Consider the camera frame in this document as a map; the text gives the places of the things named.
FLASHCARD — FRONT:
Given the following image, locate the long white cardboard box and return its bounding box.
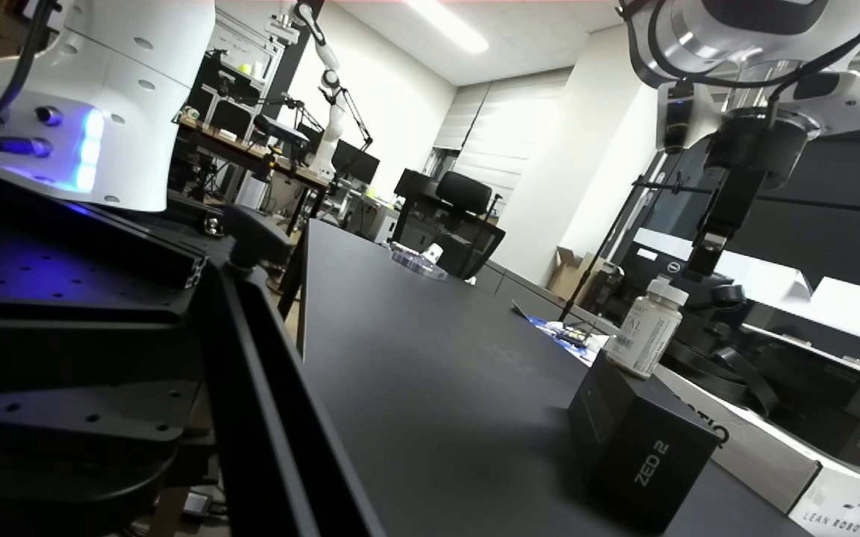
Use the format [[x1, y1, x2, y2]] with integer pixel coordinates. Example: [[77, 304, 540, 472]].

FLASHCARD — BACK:
[[652, 362, 827, 517]]

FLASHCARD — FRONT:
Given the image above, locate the blue printed paper sheet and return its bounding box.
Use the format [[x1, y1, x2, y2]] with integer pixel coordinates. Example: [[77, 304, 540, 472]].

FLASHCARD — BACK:
[[511, 304, 613, 368]]

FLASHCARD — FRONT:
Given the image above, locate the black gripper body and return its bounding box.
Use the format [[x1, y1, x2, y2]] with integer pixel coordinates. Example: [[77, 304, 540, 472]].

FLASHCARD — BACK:
[[703, 105, 816, 192]]

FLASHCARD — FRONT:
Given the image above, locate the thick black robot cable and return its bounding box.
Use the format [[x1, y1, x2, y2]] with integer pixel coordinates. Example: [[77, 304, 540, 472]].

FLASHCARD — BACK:
[[0, 0, 67, 143]]

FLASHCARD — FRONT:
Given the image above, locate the black table frame rail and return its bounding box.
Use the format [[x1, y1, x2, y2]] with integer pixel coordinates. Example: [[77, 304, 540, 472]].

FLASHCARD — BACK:
[[198, 263, 379, 537]]

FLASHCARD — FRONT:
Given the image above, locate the black ZED box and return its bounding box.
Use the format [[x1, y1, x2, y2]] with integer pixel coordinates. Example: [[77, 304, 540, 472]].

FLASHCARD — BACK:
[[564, 351, 726, 537]]

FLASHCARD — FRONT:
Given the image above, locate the white box with printed text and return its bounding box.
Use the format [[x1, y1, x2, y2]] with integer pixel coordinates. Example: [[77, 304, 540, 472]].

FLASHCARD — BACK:
[[786, 460, 860, 537]]

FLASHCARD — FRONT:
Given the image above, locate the small black office chair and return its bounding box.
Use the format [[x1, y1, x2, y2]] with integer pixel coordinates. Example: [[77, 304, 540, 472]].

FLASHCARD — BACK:
[[392, 163, 443, 250]]

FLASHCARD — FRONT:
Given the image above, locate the white capped pill bottle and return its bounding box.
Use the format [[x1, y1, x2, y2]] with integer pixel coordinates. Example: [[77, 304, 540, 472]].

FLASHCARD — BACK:
[[604, 278, 694, 381]]

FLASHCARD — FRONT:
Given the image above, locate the black slanted stand pole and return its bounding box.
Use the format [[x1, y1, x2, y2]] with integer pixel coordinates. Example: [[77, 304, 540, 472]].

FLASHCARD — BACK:
[[558, 174, 652, 326]]

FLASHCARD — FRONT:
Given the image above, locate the small clear plastic item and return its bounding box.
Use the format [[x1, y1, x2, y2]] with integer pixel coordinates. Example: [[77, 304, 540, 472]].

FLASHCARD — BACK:
[[388, 238, 450, 280]]

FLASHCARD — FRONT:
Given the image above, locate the cluttered dark workbench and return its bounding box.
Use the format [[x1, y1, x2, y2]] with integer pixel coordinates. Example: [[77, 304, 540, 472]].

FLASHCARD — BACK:
[[171, 47, 335, 232]]

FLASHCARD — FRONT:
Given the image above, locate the brown cardboard box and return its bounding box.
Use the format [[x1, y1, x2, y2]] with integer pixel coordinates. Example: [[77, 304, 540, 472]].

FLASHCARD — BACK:
[[547, 245, 604, 304]]

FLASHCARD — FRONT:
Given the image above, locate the large black office chair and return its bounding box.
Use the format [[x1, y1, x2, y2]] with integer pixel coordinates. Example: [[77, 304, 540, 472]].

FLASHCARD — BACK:
[[432, 168, 507, 284]]

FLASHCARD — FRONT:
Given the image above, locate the black equipment case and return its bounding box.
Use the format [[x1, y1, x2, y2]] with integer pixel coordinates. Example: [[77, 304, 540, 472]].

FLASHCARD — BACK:
[[741, 320, 860, 468]]

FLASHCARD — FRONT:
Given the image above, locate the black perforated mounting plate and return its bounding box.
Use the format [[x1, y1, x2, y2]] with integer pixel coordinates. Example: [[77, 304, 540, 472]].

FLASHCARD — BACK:
[[0, 156, 214, 323]]

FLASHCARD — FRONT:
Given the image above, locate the black computer monitor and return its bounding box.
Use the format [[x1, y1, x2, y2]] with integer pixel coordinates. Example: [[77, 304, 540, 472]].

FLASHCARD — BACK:
[[331, 138, 383, 189]]

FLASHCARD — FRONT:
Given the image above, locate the long ceiling light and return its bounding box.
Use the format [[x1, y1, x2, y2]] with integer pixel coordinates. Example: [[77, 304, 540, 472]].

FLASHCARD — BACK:
[[404, 0, 494, 56]]

